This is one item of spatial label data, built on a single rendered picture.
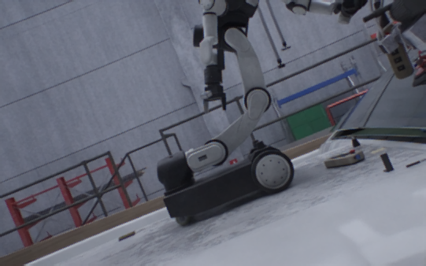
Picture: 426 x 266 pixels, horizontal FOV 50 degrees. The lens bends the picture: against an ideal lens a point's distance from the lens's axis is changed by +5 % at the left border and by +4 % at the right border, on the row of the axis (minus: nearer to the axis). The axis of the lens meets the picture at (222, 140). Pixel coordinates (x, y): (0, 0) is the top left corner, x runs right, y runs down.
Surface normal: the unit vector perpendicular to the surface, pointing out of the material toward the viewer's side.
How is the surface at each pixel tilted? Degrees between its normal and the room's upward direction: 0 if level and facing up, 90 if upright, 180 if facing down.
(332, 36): 90
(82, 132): 90
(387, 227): 25
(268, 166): 90
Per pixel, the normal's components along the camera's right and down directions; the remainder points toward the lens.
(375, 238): -0.37, -0.81
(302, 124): -0.04, 0.03
